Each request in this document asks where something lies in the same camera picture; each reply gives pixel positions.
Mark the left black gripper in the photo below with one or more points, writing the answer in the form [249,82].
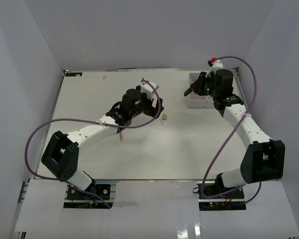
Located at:
[151,111]

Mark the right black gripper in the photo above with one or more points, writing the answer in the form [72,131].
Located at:
[198,86]

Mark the orange pen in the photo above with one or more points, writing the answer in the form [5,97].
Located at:
[121,136]

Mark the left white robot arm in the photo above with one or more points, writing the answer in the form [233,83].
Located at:
[61,155]

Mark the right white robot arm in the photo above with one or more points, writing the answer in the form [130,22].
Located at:
[264,157]

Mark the white compartment organizer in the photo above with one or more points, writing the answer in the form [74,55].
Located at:
[196,101]

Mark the blue corner label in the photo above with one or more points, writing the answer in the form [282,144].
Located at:
[73,74]

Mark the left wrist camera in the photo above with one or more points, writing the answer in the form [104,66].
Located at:
[149,87]

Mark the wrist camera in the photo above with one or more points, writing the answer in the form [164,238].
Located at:
[214,64]
[149,87]

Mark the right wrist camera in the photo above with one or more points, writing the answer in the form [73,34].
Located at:
[214,64]

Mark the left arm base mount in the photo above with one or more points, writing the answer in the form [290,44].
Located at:
[99,196]

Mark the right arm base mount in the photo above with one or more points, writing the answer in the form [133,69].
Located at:
[234,201]

